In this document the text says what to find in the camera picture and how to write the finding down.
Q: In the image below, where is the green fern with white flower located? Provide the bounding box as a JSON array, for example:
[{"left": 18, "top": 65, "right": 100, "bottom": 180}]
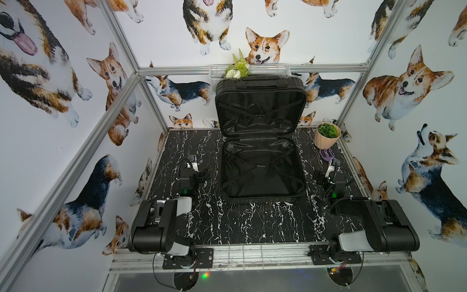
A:
[{"left": 225, "top": 49, "right": 251, "bottom": 79}]

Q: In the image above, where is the white wire mesh basket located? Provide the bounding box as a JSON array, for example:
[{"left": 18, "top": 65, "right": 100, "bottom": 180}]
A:
[{"left": 208, "top": 64, "right": 291, "bottom": 79}]

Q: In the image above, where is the purple pink toy rake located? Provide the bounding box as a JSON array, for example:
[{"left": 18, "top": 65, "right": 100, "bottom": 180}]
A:
[{"left": 319, "top": 148, "right": 335, "bottom": 164}]

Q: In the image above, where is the aluminium front rail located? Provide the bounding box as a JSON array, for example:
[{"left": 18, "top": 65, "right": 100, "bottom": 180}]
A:
[{"left": 108, "top": 240, "right": 411, "bottom": 274}]

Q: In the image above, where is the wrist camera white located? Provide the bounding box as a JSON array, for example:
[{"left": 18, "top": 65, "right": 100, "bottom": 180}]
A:
[
  {"left": 325, "top": 162, "right": 335, "bottom": 178},
  {"left": 187, "top": 155, "right": 199, "bottom": 172}
]

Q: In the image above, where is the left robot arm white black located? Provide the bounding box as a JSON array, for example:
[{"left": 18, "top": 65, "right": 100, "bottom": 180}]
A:
[{"left": 128, "top": 155, "right": 209, "bottom": 260}]

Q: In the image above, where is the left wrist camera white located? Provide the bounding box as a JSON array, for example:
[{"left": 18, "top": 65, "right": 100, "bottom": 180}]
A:
[{"left": 187, "top": 155, "right": 199, "bottom": 172}]

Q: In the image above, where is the beige pot with green plant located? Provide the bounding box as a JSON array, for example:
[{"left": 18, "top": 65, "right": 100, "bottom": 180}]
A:
[{"left": 314, "top": 122, "right": 342, "bottom": 150}]

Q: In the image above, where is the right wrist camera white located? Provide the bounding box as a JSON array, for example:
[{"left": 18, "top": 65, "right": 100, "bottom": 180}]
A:
[{"left": 325, "top": 162, "right": 335, "bottom": 178}]

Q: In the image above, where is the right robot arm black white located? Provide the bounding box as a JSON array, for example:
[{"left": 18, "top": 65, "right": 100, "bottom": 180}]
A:
[{"left": 323, "top": 158, "right": 420, "bottom": 254}]

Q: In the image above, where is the black hard-shell suitcase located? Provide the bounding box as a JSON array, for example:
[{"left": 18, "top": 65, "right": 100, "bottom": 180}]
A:
[{"left": 215, "top": 75, "right": 307, "bottom": 204}]

